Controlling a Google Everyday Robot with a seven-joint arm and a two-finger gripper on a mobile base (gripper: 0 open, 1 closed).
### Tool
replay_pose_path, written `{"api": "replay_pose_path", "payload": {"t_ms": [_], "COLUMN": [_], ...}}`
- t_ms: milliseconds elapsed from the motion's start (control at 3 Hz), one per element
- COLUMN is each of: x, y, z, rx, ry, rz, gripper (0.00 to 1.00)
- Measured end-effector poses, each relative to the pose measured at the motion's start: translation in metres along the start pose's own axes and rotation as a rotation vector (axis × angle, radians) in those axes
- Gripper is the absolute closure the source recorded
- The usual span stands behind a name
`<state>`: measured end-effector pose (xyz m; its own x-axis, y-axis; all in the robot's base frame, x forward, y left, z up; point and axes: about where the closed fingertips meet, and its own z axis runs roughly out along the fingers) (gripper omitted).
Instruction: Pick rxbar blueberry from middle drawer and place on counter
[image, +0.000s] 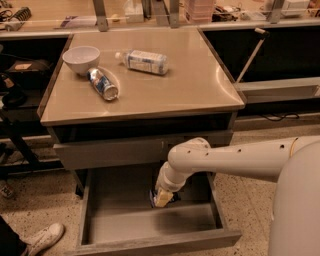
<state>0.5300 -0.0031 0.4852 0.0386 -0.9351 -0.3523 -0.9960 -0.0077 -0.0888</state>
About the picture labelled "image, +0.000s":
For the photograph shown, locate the white ceramic bowl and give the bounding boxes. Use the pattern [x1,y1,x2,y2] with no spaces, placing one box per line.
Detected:
[62,46,100,76]

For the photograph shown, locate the dark trouser leg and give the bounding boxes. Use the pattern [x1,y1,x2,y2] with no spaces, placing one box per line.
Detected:
[0,216,28,256]

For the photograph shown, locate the clear plastic water bottle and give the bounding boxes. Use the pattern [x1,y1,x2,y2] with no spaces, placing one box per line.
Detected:
[115,49,168,75]

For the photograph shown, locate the black floor cable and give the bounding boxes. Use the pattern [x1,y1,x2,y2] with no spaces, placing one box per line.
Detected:
[259,112,300,122]

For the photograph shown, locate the blue silver soda can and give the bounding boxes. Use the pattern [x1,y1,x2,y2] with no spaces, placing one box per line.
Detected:
[87,68,119,101]

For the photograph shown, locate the grey drawer cabinet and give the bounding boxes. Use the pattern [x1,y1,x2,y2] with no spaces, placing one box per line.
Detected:
[38,27,245,192]

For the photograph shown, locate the open grey middle drawer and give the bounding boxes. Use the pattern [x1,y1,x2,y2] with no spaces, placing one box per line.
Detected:
[66,164,241,256]

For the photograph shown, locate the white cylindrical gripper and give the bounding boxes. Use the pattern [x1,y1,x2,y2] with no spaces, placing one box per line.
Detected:
[154,162,189,207]

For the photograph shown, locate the closed grey top drawer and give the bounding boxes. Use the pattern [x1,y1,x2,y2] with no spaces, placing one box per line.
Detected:
[54,130,233,170]

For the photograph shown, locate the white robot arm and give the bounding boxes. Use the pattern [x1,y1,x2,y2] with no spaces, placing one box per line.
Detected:
[151,136,320,256]

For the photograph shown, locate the pink plastic crate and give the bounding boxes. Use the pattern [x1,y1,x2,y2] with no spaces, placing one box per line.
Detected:
[184,0,215,23]

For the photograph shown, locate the white sneaker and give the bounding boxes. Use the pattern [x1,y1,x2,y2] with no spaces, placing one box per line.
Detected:
[21,223,65,256]

